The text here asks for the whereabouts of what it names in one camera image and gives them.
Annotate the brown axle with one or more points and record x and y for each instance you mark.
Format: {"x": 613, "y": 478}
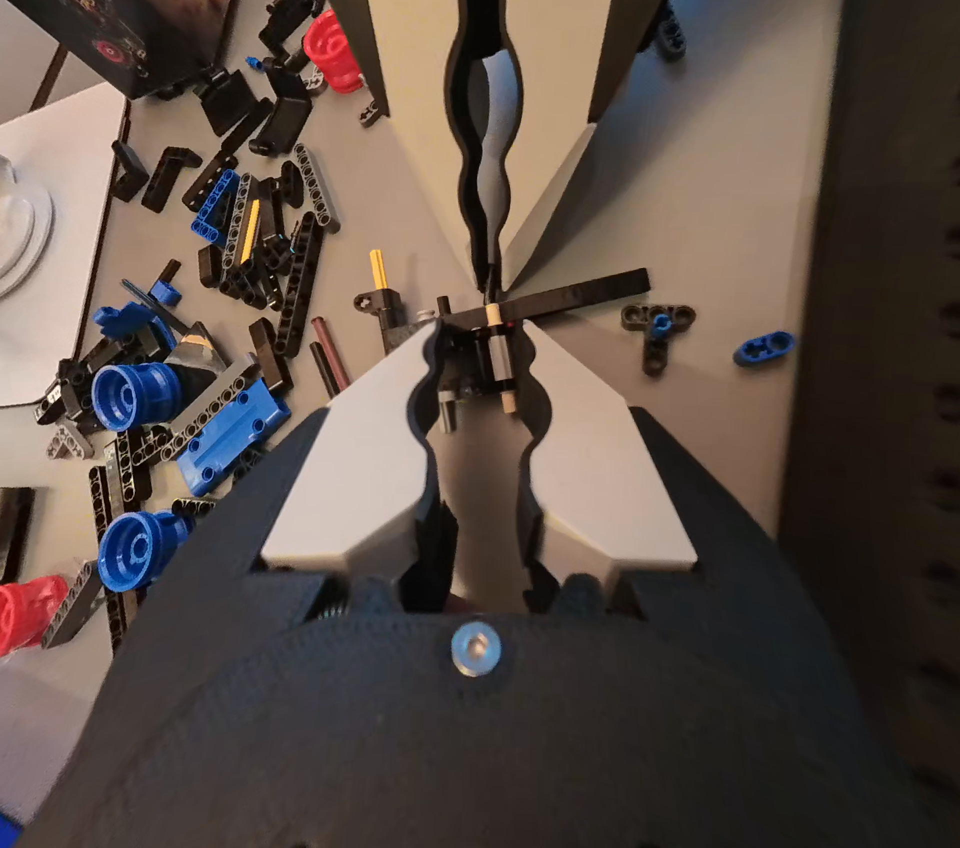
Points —
{"x": 331, "y": 354}

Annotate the small blue two-hole beam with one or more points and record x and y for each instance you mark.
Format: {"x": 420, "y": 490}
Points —
{"x": 763, "y": 348}

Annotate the blue frame beam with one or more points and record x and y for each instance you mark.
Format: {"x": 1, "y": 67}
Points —
{"x": 215, "y": 204}

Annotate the small blue connector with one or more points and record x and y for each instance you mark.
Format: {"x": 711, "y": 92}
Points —
{"x": 166, "y": 294}

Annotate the grey thin beam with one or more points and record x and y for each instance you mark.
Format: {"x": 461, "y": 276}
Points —
{"x": 673, "y": 38}

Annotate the adjacent grey table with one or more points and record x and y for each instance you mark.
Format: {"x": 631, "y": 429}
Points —
{"x": 30, "y": 60}

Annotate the short black axle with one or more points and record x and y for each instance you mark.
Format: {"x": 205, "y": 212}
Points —
{"x": 322, "y": 372}

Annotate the blue wheel rim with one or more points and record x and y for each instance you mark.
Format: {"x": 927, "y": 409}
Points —
{"x": 139, "y": 552}
{"x": 131, "y": 398}

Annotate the black perforated panel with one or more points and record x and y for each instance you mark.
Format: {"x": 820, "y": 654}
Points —
{"x": 877, "y": 338}

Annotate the red wheel rim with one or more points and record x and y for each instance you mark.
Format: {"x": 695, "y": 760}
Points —
{"x": 26, "y": 615}
{"x": 330, "y": 49}

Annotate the black T-shaped beam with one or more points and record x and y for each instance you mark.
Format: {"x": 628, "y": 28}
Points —
{"x": 656, "y": 349}

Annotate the pile of black beams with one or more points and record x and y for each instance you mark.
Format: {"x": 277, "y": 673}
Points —
{"x": 300, "y": 285}

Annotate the dark grey thin liftarm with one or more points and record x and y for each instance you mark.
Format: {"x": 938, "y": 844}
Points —
{"x": 370, "y": 113}

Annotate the black beam assembly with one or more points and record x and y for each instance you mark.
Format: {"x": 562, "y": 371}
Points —
{"x": 585, "y": 293}

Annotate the blue flat panel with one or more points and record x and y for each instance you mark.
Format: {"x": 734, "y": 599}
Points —
{"x": 232, "y": 439}

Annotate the dark grey connector piece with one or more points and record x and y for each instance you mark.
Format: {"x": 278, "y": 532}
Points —
{"x": 15, "y": 533}

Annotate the black bent beam cluster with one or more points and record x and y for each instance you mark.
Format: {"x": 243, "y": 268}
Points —
{"x": 289, "y": 15}

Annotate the thin black axle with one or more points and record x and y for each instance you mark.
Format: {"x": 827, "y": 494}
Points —
{"x": 161, "y": 312}

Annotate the long grey beam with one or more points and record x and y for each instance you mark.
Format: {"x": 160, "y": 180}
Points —
{"x": 316, "y": 188}

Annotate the black frame subassembly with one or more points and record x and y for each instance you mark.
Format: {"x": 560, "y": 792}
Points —
{"x": 75, "y": 383}

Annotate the light grey L-shaped liftarm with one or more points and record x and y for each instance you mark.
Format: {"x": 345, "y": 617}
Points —
{"x": 69, "y": 441}

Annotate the dark grey beam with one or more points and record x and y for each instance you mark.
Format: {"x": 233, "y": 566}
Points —
{"x": 236, "y": 222}

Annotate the black curved panel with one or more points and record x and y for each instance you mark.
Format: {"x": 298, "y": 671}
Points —
{"x": 279, "y": 124}

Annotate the blue angled panel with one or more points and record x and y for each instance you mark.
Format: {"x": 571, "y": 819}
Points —
{"x": 127, "y": 323}

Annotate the black flat panel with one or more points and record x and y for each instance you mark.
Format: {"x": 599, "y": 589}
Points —
{"x": 225, "y": 102}

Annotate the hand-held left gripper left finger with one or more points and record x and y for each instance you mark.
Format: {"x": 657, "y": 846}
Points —
{"x": 352, "y": 488}

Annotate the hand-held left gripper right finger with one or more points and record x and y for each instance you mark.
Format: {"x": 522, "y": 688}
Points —
{"x": 607, "y": 488}

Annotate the yellow axle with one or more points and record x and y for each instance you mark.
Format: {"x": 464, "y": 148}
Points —
{"x": 250, "y": 230}

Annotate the white booklet stand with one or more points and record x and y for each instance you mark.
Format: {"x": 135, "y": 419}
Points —
{"x": 67, "y": 263}

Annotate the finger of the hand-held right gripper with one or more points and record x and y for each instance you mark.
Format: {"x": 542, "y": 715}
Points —
{"x": 570, "y": 0}
{"x": 405, "y": 0}

